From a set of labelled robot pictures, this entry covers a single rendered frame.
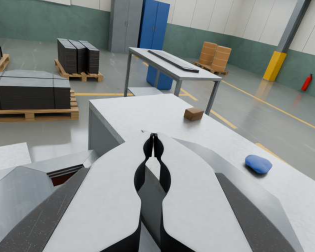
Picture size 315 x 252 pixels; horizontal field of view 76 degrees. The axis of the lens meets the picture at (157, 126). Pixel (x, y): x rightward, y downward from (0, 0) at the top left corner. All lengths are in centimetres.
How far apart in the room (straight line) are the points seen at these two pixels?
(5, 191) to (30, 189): 8
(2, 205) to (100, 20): 803
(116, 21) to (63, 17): 178
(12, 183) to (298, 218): 103
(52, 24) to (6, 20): 130
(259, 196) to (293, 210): 13
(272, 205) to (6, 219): 86
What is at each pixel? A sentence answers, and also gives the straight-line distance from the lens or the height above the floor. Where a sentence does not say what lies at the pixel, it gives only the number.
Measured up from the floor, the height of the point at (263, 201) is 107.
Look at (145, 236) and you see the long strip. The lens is 80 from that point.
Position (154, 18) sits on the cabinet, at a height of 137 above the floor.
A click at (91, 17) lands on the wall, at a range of 855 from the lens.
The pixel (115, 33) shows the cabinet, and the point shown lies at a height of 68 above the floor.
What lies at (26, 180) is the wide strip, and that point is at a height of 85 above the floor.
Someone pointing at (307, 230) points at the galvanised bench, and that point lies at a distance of 81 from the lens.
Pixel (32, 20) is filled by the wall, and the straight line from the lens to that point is 846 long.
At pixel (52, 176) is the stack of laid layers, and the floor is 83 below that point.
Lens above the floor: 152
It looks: 28 degrees down
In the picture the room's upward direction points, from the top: 12 degrees clockwise
